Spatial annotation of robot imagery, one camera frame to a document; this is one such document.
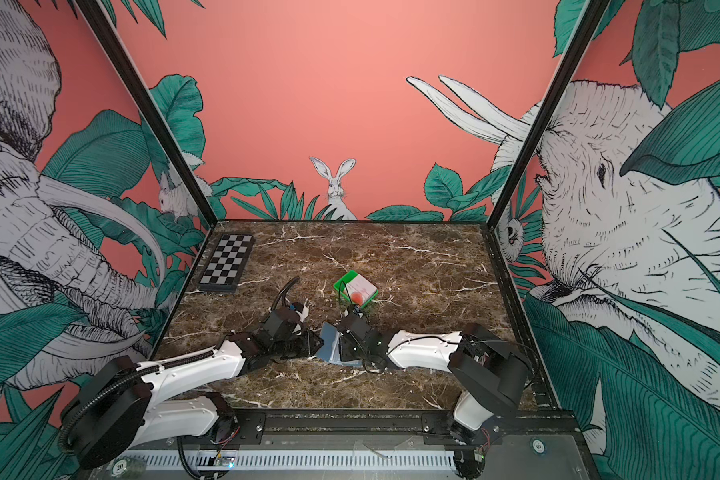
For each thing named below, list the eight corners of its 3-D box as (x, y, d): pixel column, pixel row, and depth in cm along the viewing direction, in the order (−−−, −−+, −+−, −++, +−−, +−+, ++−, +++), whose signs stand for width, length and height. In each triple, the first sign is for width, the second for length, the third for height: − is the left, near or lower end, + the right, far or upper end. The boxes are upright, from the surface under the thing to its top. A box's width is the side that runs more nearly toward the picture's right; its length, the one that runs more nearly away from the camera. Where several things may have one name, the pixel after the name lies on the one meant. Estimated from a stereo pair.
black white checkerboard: (203, 292, 102) (197, 285, 98) (225, 240, 117) (221, 233, 114) (237, 292, 102) (232, 285, 99) (254, 240, 117) (251, 233, 114)
